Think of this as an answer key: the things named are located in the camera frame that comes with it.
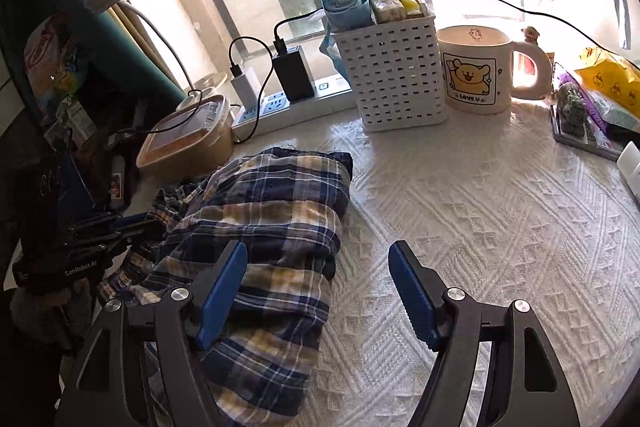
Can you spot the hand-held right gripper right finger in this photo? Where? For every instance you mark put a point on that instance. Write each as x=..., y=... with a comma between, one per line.
x=415, y=297

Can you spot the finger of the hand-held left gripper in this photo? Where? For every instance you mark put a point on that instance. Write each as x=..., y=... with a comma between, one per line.
x=137, y=220
x=135, y=239

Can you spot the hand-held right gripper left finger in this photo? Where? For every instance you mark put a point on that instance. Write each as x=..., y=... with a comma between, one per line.
x=222, y=294

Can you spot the plaid flannel shirt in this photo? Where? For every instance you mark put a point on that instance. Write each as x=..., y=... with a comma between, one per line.
x=280, y=217

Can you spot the dark tube with red label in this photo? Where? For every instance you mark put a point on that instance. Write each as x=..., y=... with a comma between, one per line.
x=117, y=179

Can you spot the white textured tablecloth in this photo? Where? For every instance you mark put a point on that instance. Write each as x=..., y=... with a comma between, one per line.
x=475, y=232

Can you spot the beige food container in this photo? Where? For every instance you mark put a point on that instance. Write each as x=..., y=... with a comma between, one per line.
x=187, y=139

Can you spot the green and yellow snack bag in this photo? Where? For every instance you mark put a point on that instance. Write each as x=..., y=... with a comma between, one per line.
x=67, y=79

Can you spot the white charger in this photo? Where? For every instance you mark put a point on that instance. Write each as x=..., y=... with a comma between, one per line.
x=245, y=88

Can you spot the white power strip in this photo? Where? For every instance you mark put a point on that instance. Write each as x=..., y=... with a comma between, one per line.
x=300, y=109

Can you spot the red and white snack bag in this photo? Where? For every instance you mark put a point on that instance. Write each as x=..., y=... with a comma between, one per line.
x=42, y=44

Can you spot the dark green curtain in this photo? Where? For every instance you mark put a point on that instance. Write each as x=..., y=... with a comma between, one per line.
x=100, y=22

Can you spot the black charger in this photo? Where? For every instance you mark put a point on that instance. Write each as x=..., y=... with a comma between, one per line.
x=294, y=74

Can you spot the white perforated basket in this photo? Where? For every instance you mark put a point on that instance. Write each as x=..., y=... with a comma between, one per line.
x=395, y=72

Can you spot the cream mug with bear print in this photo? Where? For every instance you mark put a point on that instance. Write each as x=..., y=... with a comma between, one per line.
x=472, y=72

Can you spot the small figurine on tray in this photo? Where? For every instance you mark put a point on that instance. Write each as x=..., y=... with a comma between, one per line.
x=572, y=117

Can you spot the purple packet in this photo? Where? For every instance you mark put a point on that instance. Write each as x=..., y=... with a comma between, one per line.
x=582, y=99

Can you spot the light blue plastic bag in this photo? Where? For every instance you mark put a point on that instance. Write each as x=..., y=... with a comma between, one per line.
x=332, y=49

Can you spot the small duck figurine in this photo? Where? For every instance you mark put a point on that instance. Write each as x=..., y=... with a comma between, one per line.
x=531, y=35

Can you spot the beige snack packet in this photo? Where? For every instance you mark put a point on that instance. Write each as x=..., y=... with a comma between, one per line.
x=387, y=7

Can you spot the yellow packet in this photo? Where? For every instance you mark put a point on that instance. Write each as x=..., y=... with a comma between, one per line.
x=607, y=77

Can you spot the blue roll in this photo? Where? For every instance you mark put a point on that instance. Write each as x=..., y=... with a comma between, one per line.
x=342, y=9

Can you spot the hanging grey clothes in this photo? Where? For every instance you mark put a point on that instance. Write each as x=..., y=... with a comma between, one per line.
x=621, y=12

